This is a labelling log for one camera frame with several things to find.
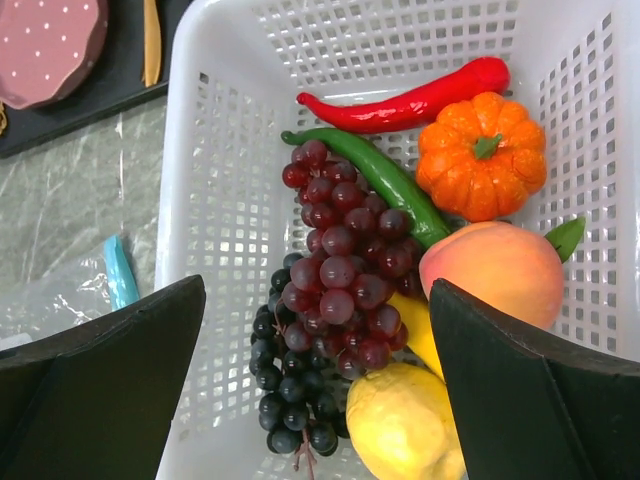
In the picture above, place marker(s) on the yellow banana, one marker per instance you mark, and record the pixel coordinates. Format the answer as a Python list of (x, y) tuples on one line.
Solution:
[(416, 317)]

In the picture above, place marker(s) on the peach with green leaf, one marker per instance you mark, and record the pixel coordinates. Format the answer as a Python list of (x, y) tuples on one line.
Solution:
[(512, 269)]

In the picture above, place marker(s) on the pink dotted plate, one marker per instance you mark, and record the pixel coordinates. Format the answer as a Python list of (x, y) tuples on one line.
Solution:
[(48, 48)]

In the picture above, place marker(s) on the red chili pepper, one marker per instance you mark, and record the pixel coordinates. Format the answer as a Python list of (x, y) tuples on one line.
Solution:
[(415, 107)]

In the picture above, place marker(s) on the green chili pepper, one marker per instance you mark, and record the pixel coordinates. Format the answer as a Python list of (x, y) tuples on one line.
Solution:
[(391, 182)]

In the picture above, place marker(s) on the gold knife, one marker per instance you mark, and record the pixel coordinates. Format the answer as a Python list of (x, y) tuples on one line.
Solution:
[(152, 45)]

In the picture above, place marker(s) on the gold fork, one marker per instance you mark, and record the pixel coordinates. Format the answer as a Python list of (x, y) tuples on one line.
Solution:
[(3, 119)]

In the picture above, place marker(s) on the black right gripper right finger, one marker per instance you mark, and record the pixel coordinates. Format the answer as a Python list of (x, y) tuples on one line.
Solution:
[(529, 404)]

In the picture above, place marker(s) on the white plastic basket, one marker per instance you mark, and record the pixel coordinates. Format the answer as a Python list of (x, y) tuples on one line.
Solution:
[(237, 68)]

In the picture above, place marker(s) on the dark purple grape bunch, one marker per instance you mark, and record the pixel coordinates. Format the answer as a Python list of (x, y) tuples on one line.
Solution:
[(297, 410)]

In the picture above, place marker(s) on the red grape bunch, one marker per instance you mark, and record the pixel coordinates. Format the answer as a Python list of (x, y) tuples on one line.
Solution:
[(360, 255)]

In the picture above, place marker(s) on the clear zip top bag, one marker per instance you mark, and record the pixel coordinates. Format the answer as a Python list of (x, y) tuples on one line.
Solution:
[(60, 203)]

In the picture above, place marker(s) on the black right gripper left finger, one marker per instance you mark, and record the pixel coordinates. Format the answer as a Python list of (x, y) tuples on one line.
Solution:
[(97, 401)]

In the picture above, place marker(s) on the yellow lemon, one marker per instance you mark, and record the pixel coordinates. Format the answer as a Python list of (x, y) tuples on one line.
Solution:
[(401, 424)]

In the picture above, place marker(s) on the black serving tray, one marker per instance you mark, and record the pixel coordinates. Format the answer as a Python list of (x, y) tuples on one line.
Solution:
[(113, 85)]

